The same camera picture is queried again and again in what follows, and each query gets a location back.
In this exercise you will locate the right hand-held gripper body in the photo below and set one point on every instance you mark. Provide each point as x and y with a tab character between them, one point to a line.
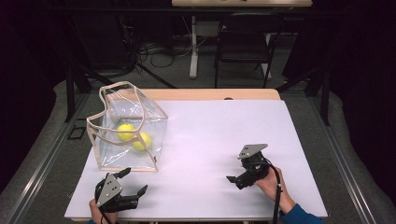
253	169

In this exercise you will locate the yellow tennis ball black mark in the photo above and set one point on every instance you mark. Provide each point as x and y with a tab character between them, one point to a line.
125	131

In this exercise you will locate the black folding chair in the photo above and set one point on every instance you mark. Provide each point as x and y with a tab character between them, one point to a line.
243	53

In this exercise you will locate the white table sheet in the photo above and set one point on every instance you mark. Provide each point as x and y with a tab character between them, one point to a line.
193	155

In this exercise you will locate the dark curtain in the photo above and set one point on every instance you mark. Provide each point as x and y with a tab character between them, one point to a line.
25	93
367	93

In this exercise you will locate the dark table grommet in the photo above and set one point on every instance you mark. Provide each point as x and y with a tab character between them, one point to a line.
228	98

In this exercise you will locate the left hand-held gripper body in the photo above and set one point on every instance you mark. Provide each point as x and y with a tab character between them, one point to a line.
109	188

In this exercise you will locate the black metal stand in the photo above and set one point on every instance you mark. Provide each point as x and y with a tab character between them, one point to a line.
325	99
70	93

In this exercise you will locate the plain yellow tennis ball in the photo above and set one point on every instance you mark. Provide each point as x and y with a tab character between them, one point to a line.
144	142

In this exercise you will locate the aluminium floor rail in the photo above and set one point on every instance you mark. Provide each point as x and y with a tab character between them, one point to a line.
340	161
46	161

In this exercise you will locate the person's left hand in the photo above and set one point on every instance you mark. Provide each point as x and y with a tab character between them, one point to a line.
95	214

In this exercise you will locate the white-legged background desk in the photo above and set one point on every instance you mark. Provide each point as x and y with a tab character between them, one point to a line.
193	46

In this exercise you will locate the person's right hand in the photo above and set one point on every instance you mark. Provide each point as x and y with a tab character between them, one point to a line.
271	185

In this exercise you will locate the clear bag with beige trim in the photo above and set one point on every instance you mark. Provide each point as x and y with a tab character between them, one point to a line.
124	158

